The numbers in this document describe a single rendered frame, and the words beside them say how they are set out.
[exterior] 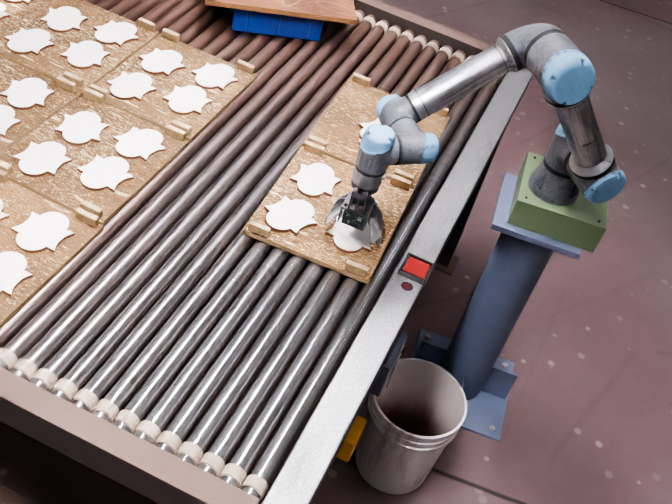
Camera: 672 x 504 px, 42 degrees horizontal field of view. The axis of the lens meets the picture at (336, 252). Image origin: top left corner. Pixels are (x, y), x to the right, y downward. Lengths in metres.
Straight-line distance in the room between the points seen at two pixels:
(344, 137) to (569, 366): 1.44
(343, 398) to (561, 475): 1.41
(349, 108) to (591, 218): 0.80
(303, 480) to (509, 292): 1.21
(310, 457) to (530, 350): 1.80
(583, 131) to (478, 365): 1.10
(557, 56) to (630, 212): 2.39
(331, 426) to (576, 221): 1.03
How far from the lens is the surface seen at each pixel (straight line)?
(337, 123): 2.65
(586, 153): 2.33
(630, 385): 3.61
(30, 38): 2.83
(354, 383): 1.99
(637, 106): 5.26
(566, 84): 2.10
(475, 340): 2.99
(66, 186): 2.31
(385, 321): 2.13
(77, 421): 1.83
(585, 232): 2.59
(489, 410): 3.25
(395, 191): 2.46
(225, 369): 1.96
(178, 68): 2.75
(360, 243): 2.25
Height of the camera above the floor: 2.47
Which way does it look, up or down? 43 degrees down
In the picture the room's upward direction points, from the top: 16 degrees clockwise
